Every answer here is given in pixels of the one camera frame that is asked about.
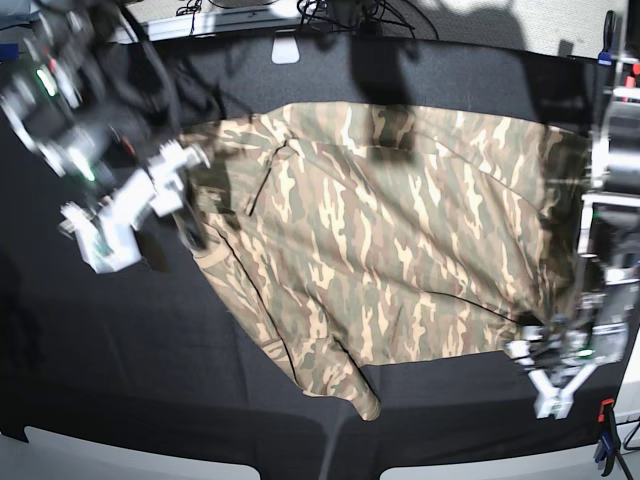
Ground black cable bundle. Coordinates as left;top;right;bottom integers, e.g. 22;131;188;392
295;0;416;37

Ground blue clamp top right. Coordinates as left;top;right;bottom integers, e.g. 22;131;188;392
597;9;626;67

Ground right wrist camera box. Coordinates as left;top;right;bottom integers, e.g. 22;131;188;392
74;222;142;274

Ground black table cloth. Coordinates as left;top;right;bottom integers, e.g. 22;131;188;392
1;35;625;479

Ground blue clamp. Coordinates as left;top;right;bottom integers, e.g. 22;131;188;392
597;9;626;67
594;398;621;477

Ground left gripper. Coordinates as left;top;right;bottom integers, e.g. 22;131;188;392
505;319;597;419

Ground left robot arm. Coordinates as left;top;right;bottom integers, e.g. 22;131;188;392
507;48;639;419

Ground camouflage t-shirt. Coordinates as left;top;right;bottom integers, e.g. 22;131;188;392
181;102;589;421

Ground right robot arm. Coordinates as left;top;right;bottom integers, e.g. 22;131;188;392
1;1;208;274

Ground blue clamp bottom right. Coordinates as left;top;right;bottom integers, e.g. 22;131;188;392
594;398;621;477

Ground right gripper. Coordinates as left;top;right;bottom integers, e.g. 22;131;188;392
60;140;209;273

